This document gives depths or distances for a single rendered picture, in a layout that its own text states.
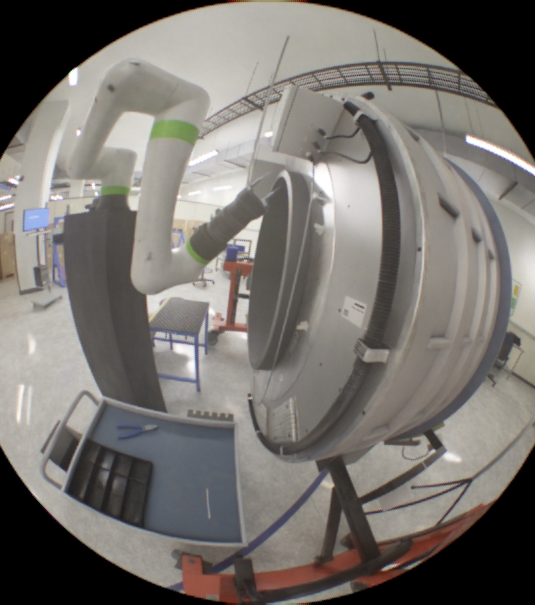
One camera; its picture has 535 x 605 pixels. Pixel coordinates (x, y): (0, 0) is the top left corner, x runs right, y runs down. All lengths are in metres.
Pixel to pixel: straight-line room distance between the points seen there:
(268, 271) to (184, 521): 1.26
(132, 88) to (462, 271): 0.60
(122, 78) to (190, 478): 0.95
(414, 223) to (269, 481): 1.38
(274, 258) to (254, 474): 1.40
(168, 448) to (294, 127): 0.96
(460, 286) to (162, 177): 0.53
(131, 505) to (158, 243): 0.71
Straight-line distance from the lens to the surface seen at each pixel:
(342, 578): 0.75
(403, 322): 0.20
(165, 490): 0.68
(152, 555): 1.39
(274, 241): 1.18
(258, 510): 1.33
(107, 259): 0.70
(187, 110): 0.48
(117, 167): 0.80
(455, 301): 0.30
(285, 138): 0.49
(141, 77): 0.46
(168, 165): 0.44
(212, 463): 0.69
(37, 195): 5.08
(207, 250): 0.48
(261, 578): 1.10
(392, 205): 0.21
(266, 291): 1.19
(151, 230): 0.43
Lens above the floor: 1.31
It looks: 21 degrees down
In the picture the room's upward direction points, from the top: 11 degrees clockwise
